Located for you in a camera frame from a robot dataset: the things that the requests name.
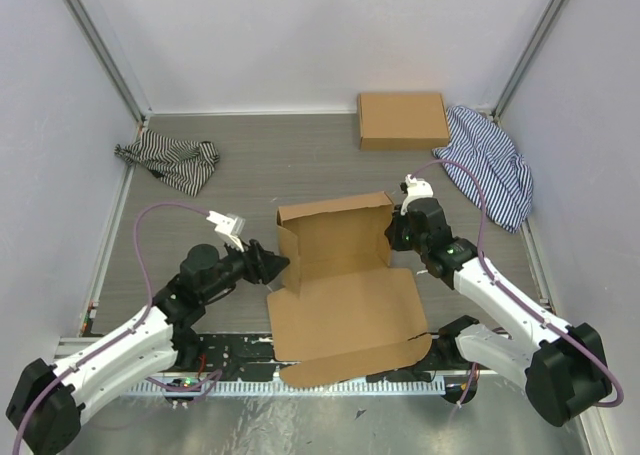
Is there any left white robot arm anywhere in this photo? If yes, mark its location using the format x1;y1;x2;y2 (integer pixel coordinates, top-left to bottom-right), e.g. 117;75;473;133
6;240;290;454

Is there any folded brown cardboard box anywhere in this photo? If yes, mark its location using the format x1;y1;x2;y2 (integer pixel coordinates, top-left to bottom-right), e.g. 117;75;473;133
357;92;450;151

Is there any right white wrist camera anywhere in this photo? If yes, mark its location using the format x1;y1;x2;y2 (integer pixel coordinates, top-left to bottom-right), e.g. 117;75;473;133
400;174;434;215

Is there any right aluminium frame post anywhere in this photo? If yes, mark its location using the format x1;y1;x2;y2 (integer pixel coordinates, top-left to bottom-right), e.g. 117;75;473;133
490;0;569;122

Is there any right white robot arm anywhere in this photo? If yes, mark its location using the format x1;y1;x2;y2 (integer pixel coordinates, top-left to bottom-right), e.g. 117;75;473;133
385;197;614;427

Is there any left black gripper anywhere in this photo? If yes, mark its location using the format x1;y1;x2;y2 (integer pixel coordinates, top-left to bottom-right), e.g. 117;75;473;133
201;234;291;302

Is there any blue white striped cloth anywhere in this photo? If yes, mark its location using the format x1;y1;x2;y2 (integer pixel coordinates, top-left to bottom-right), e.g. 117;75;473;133
433;106;533;233

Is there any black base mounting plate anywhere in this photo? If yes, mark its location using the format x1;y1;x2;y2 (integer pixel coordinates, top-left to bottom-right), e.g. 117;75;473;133
173;333;471;388

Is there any black white striped cloth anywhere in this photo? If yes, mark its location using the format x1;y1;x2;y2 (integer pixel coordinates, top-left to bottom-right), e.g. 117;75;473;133
114;128;220;197

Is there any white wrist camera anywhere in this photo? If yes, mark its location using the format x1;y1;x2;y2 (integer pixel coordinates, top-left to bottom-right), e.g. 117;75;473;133
206;211;245;252
400;174;434;215

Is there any aluminium rail front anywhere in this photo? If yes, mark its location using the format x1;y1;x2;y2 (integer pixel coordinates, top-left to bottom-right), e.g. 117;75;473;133
54;337;101;359

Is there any aluminium frame post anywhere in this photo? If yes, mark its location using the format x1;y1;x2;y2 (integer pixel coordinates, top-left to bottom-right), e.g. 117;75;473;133
63;0;150;124
490;0;569;122

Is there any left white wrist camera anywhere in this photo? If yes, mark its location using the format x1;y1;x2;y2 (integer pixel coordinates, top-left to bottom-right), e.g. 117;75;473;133
206;211;245;252

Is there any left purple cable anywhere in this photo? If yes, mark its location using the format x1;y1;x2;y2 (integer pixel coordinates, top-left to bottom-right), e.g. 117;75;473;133
12;201;216;455

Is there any left aluminium frame post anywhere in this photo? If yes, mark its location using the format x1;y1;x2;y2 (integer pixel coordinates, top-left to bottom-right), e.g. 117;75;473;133
63;0;150;124

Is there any grey slotted cable duct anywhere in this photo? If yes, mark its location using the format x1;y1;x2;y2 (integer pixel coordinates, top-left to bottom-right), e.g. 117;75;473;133
122;378;446;397

